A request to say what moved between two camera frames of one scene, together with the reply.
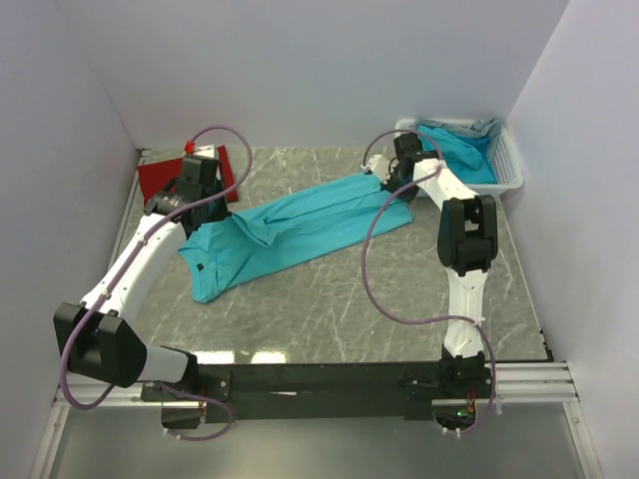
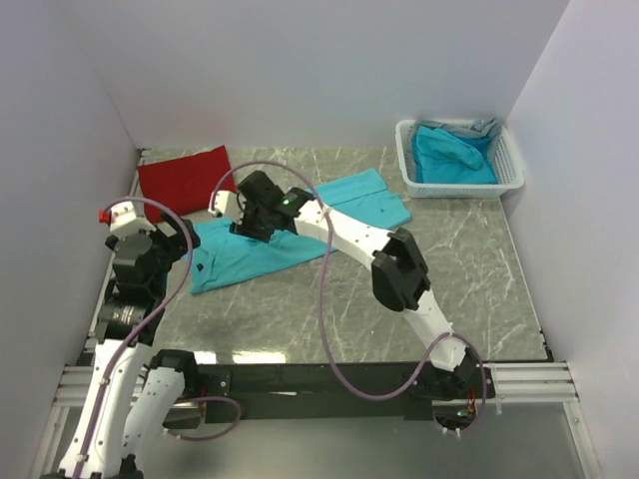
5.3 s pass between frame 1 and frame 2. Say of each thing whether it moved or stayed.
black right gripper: moved
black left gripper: moved
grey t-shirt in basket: stayed
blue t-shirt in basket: stayed
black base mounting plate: stayed
